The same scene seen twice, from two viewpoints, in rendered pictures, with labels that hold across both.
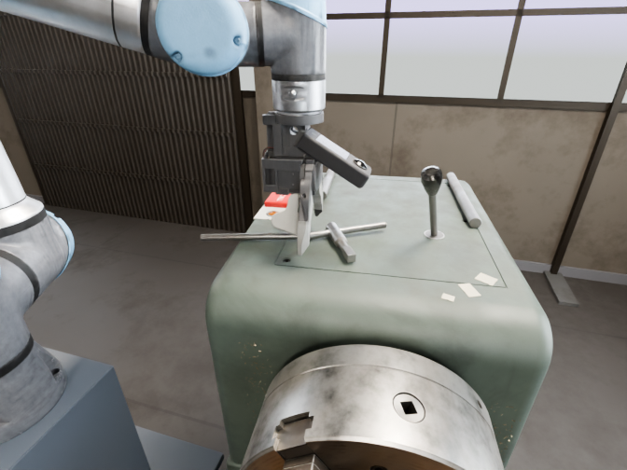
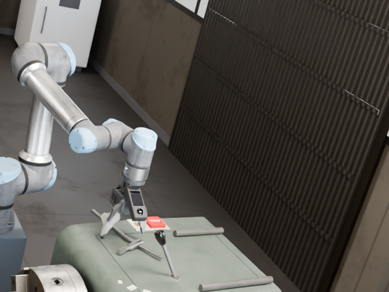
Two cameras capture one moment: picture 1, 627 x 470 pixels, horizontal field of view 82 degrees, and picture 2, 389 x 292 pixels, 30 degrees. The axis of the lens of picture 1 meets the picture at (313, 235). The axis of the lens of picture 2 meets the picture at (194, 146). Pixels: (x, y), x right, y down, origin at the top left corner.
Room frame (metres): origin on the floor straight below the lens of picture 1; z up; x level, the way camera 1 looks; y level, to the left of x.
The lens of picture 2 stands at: (-0.89, -1.48, 2.36)
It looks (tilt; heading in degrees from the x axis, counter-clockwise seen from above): 19 degrees down; 42
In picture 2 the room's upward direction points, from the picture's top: 16 degrees clockwise
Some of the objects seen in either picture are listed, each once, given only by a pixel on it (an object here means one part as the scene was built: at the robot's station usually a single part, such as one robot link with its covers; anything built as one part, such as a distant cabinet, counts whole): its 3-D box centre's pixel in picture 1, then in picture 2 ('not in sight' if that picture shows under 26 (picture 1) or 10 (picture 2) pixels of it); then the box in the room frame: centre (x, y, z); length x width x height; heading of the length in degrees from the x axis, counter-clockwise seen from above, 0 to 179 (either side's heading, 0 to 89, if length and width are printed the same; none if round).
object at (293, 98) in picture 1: (299, 97); (135, 171); (0.54, 0.02, 1.50); 0.08 x 0.08 x 0.05
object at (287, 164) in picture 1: (295, 152); (129, 193); (0.55, 0.03, 1.42); 0.09 x 0.08 x 0.12; 80
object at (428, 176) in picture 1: (430, 182); (160, 237); (0.52, -0.18, 1.38); 0.04 x 0.03 x 0.05; 170
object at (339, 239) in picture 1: (341, 241); (129, 247); (0.54, -0.05, 1.27); 0.12 x 0.02 x 0.02; 14
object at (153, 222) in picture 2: (281, 201); (154, 223); (0.74, 0.07, 1.26); 0.06 x 0.06 x 0.02; 80
